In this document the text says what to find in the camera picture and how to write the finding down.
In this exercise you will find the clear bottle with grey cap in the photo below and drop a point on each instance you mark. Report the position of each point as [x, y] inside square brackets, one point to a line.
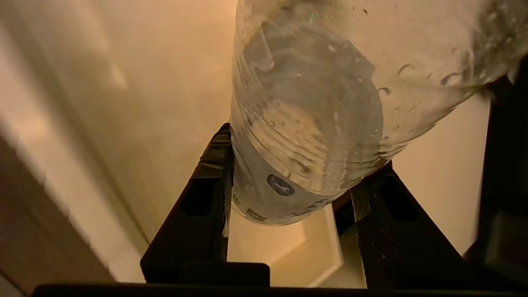
[309, 103]

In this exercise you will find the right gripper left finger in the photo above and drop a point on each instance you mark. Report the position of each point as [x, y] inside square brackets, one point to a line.
[194, 231]

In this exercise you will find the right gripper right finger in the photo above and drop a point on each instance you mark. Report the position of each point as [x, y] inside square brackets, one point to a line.
[396, 231]

